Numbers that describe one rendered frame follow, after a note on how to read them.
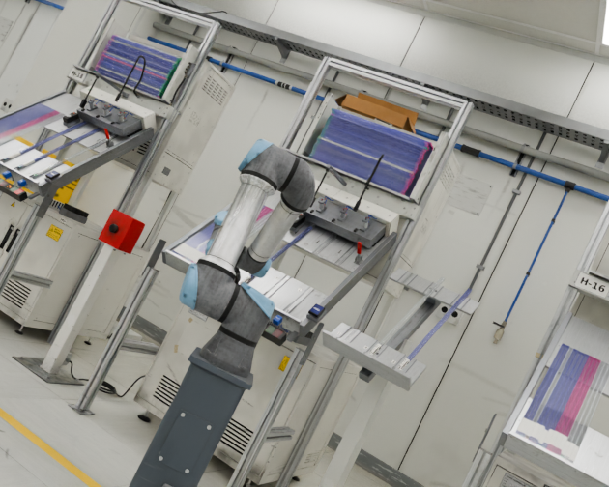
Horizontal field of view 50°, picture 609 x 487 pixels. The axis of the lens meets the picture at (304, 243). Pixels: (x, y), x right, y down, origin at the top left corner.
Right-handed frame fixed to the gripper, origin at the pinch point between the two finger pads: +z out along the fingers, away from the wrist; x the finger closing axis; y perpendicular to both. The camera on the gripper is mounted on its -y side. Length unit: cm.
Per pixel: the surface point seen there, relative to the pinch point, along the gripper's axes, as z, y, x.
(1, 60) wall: 90, -194, -438
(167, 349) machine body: 52, 4, -34
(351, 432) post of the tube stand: 26, 10, 62
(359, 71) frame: -41, -121, -21
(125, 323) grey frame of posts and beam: 26, 20, -39
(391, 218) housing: -5, -72, 29
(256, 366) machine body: 42.6, -5.8, 8.3
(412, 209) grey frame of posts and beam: -7, -82, 33
